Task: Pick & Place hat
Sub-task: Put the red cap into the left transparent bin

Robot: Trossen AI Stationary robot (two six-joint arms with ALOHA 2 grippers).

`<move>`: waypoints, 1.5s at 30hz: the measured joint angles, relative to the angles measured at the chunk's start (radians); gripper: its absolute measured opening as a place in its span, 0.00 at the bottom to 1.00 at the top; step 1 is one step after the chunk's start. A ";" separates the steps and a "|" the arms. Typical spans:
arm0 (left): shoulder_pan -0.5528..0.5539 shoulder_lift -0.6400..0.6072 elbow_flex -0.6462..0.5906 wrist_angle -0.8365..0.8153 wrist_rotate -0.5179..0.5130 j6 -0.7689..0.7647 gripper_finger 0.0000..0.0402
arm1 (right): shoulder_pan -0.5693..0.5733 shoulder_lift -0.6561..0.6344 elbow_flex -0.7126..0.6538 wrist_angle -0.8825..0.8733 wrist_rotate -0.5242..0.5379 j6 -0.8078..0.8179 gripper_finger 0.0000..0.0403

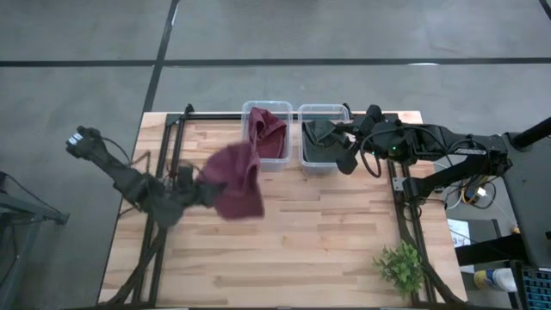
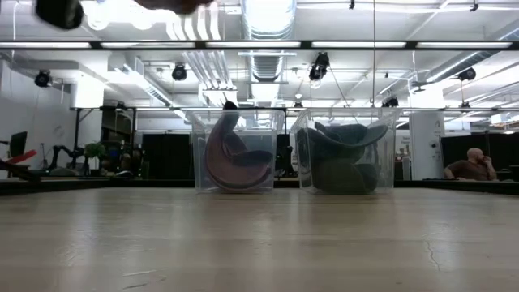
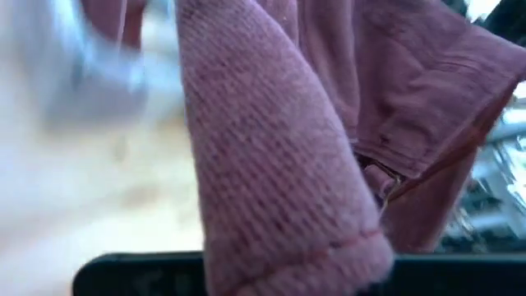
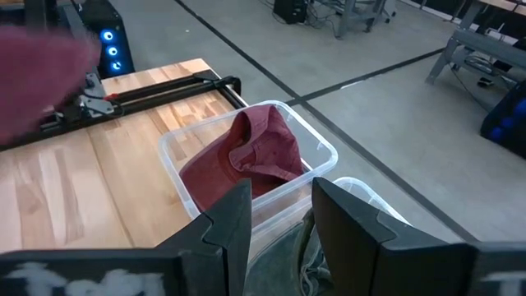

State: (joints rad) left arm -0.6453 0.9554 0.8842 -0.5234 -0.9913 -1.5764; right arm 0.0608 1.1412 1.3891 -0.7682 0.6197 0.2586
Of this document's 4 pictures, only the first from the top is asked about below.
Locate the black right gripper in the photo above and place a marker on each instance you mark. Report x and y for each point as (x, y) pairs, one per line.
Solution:
(387, 140)

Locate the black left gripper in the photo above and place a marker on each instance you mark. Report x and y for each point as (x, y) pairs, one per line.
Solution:
(189, 191)

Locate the maroon cap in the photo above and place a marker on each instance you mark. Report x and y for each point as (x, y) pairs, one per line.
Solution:
(269, 133)
(239, 185)

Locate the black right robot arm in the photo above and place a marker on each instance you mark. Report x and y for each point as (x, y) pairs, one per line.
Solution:
(469, 150)

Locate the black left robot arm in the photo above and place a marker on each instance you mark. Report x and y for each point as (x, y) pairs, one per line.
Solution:
(125, 178)

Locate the clear plastic bin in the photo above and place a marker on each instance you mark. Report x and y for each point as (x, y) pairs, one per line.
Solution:
(320, 169)
(275, 164)

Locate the small green artificial plant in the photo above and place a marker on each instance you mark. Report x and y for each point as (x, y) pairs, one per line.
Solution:
(402, 269)

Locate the white paper sheet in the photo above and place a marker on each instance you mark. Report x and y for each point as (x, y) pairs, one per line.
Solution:
(458, 234)

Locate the grey metal stand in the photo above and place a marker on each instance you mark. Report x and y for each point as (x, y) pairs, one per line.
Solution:
(26, 211)

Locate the black metal stand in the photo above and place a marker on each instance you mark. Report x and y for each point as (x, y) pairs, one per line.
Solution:
(529, 202)

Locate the backlit keyboard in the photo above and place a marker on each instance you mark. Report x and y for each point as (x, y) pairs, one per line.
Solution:
(538, 288)

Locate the black aluminium frame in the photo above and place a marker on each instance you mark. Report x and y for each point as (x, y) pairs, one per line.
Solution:
(215, 116)

